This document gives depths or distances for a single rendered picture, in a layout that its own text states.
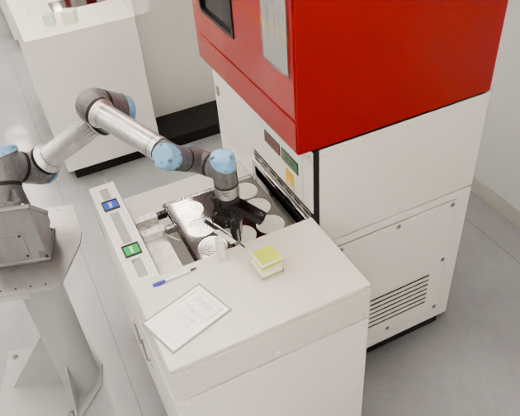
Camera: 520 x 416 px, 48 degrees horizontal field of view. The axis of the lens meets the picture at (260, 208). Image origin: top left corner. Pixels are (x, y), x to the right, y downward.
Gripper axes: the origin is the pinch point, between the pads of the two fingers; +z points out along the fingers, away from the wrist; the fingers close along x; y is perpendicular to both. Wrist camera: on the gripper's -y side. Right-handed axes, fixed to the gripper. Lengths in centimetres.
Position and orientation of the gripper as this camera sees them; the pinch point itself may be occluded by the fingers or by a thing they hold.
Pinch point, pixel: (239, 242)
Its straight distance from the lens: 195.8
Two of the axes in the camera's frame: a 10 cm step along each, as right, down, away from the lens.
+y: -9.7, -1.1, 2.3
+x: -2.4, 6.4, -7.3
